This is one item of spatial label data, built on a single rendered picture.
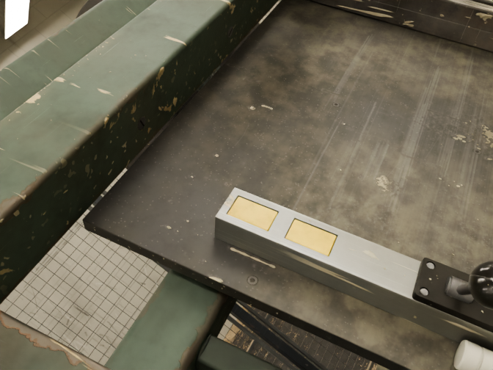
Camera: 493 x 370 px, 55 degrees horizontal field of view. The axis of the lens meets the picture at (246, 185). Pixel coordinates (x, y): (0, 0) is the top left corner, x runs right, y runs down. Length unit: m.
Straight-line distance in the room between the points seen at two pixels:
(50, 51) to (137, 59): 0.63
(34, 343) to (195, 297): 0.18
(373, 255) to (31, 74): 0.90
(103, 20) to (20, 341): 1.02
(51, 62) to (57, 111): 0.66
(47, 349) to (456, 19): 0.83
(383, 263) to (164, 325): 0.24
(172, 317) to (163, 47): 0.35
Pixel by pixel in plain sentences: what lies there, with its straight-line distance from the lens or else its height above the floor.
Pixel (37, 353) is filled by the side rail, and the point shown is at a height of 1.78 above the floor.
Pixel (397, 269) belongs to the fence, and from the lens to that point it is 0.53.
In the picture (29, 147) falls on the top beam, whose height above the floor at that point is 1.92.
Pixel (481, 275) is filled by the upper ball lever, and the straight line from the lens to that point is 0.41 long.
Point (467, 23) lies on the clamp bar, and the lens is 0.98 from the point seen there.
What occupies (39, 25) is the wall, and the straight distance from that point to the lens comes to 6.08.
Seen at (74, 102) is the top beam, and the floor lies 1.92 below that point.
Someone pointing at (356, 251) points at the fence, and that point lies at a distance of 0.53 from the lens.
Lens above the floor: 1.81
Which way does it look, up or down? 10 degrees down
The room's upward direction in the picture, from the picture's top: 49 degrees counter-clockwise
